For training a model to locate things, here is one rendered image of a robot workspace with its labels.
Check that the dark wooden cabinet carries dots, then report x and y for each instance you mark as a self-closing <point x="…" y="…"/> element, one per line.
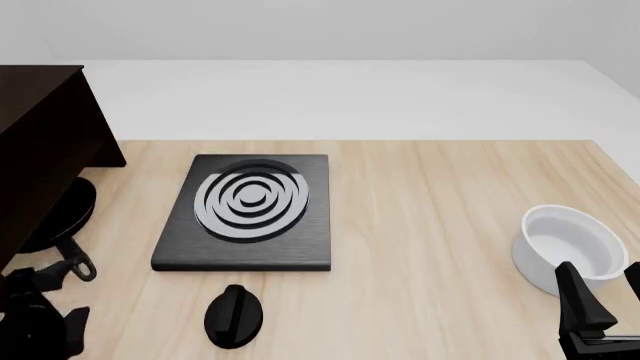
<point x="45" y="123"/>

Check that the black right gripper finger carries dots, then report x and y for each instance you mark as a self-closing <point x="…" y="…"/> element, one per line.
<point x="634" y="279"/>
<point x="580" y="303"/>

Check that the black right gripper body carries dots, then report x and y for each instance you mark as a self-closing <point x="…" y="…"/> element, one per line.
<point x="600" y="347"/>

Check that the white round bowl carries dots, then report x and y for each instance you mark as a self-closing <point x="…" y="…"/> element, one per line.
<point x="575" y="236"/>

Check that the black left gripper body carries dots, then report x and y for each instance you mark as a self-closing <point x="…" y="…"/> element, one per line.
<point x="30" y="322"/>

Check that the round black stove knob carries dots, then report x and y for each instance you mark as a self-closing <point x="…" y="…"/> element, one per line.
<point x="233" y="318"/>

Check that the flat black stove plate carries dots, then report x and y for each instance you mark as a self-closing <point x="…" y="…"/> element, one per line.
<point x="240" y="251"/>

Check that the black frying pan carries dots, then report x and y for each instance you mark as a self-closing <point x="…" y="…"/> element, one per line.
<point x="70" y="213"/>

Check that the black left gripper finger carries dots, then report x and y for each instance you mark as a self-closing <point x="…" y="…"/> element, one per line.
<point x="52" y="275"/>
<point x="76" y="330"/>

